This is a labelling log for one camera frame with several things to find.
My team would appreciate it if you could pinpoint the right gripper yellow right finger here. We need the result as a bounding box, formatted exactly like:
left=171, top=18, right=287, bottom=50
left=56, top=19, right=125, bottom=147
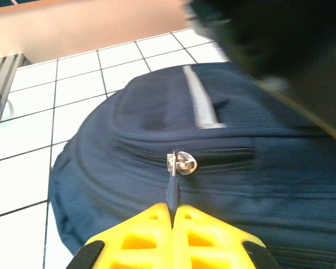
left=172, top=204, right=281, bottom=269

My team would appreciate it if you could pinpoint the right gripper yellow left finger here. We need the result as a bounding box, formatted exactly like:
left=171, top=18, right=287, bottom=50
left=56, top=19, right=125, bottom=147
left=66, top=203, right=175, bottom=269

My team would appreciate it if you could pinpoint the navy blue backpack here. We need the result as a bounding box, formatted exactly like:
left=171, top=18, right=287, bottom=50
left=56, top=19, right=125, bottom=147
left=47, top=62, right=336, bottom=269

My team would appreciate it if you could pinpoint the long aluminium mounting rail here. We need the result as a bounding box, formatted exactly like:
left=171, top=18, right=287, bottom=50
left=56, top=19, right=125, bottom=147
left=0, top=53, right=32, bottom=154

